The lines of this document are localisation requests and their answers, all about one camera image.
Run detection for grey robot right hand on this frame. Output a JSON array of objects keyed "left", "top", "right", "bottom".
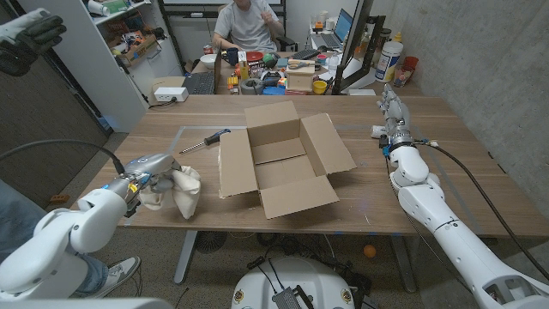
[{"left": 376, "top": 83, "right": 415, "bottom": 149}]

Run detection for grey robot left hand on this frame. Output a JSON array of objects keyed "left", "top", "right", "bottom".
[{"left": 106, "top": 153, "right": 184, "bottom": 203}]

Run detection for beige cloth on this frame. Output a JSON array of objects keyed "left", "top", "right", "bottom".
[{"left": 139, "top": 165, "right": 202, "bottom": 221}]

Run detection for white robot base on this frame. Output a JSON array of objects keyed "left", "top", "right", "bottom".
[{"left": 230, "top": 256, "right": 356, "bottom": 309}]

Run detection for cardboard box with clutter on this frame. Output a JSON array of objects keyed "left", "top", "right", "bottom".
[{"left": 106, "top": 33, "right": 159, "bottom": 68}]

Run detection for open cardboard box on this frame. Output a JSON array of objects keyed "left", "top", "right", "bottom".
[{"left": 217, "top": 100, "right": 358, "bottom": 220}]

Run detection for glass jar with colourful items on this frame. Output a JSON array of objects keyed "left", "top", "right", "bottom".
[{"left": 393, "top": 64, "right": 413, "bottom": 88}]

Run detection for white wipes canister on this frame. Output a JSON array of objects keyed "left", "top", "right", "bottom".
[{"left": 374, "top": 40, "right": 405, "bottom": 83}]

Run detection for white power strip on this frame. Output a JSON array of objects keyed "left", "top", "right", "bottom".
[{"left": 153, "top": 86, "right": 190, "bottom": 103}]

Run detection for black computer monitor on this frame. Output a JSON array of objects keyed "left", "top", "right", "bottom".
[{"left": 332, "top": 0, "right": 375, "bottom": 96}]

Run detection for black floor fan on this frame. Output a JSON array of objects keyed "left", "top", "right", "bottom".
[{"left": 195, "top": 230, "right": 228, "bottom": 255}]

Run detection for grey table leg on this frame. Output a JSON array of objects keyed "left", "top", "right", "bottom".
[
  {"left": 389, "top": 234, "right": 418, "bottom": 294},
  {"left": 173, "top": 230, "right": 199, "bottom": 285}
]

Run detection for black laptop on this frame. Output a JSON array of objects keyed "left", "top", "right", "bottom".
[{"left": 182, "top": 46, "right": 223, "bottom": 96}]

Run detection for black monitor stand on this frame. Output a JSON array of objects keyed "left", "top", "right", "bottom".
[{"left": 363, "top": 15, "right": 387, "bottom": 76}]

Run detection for small wooden drawer box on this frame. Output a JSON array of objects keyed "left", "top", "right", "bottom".
[{"left": 285, "top": 64, "right": 317, "bottom": 93}]

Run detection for grey white sneaker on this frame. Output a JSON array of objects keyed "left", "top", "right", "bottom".
[{"left": 87, "top": 256, "right": 142, "bottom": 300}]

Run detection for silver laptop with blue screen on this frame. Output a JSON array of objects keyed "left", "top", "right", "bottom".
[{"left": 311, "top": 8, "right": 355, "bottom": 49}]

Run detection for scissors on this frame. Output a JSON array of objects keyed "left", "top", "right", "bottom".
[{"left": 287, "top": 58, "right": 323, "bottom": 70}]

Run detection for black keyboard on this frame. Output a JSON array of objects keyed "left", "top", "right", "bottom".
[{"left": 291, "top": 48, "right": 322, "bottom": 61}]

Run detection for white shelving unit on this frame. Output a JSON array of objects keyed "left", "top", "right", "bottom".
[{"left": 16, "top": 0, "right": 185, "bottom": 134}]

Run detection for grey tape roll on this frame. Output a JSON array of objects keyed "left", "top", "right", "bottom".
[{"left": 239, "top": 77, "right": 265, "bottom": 96}]

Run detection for black office chair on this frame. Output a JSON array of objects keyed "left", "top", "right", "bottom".
[{"left": 274, "top": 35, "right": 299, "bottom": 53}]

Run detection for dark blue mug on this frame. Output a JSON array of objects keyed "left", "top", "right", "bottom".
[{"left": 221, "top": 46, "right": 240, "bottom": 67}]

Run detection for blue jeans leg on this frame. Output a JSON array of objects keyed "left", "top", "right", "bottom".
[{"left": 0, "top": 178, "right": 111, "bottom": 300}]

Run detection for seated person in grey t-shirt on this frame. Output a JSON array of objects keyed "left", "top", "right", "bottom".
[{"left": 212, "top": 0, "right": 287, "bottom": 53}]

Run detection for black and white glove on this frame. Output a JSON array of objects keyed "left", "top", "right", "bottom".
[{"left": 0, "top": 7, "right": 68, "bottom": 77}]

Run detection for black blue handled screwdriver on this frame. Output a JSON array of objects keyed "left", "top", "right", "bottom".
[{"left": 178, "top": 128, "right": 232, "bottom": 155}]

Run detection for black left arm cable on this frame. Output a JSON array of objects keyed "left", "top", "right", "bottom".
[{"left": 0, "top": 138, "right": 126, "bottom": 176}]

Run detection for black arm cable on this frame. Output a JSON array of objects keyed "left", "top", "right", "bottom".
[
  {"left": 413, "top": 139, "right": 549, "bottom": 280},
  {"left": 0, "top": 138, "right": 126, "bottom": 176}
]

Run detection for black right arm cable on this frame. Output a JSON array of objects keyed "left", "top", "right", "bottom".
[{"left": 413, "top": 139, "right": 549, "bottom": 280}]

